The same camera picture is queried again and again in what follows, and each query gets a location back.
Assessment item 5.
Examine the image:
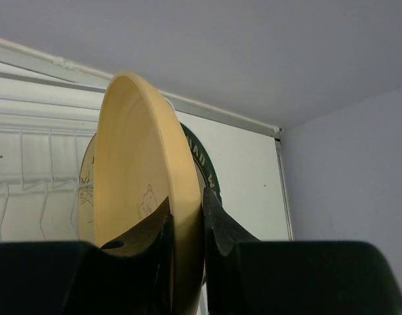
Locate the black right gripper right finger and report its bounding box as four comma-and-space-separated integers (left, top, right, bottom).
202, 189, 402, 314

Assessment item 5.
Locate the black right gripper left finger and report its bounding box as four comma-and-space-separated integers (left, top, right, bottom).
0, 200, 173, 314

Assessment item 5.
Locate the dark green lettered plate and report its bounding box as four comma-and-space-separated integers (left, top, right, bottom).
180, 123, 222, 203

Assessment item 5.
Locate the beige bird pattern plate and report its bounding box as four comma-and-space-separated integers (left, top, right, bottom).
78, 135, 96, 244

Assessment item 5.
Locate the plain yellow plate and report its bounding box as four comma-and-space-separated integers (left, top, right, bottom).
93, 71, 203, 314

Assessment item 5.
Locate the white wire dish rack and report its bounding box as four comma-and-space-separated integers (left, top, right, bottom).
0, 70, 104, 242

